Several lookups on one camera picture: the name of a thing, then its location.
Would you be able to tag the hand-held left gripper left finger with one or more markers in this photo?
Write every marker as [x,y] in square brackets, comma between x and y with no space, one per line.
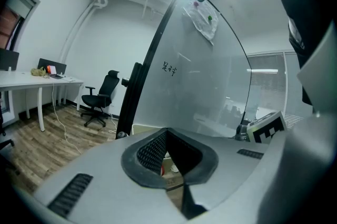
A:
[105,178]

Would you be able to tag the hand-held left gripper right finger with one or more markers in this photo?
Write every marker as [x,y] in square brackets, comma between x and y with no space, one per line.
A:
[231,165]

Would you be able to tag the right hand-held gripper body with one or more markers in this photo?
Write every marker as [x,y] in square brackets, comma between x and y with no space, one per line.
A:
[268,128]

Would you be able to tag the black-framed glass whiteboard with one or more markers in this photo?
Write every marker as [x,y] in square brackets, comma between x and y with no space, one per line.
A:
[197,81]

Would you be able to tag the black office chair with headrest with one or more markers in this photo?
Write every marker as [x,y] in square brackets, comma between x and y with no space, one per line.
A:
[101,96]

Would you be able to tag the black mesh office chair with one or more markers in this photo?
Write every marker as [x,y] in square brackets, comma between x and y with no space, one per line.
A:
[5,144]

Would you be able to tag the grey laptop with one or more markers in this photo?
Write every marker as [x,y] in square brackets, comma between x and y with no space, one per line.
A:
[56,76]

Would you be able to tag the black desk divider panel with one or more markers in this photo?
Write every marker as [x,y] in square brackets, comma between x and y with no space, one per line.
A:
[60,65]
[9,60]

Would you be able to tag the long white desk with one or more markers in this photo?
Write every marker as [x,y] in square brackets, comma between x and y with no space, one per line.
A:
[31,81]

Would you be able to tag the crumpled printed paper sheet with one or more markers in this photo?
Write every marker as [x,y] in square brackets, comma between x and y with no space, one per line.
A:
[204,23]

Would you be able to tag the olive cloth bag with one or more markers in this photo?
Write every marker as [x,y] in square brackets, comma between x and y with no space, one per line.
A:
[38,72]

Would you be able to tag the person's black clothing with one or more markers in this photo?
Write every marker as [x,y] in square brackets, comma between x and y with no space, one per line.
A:
[302,7]

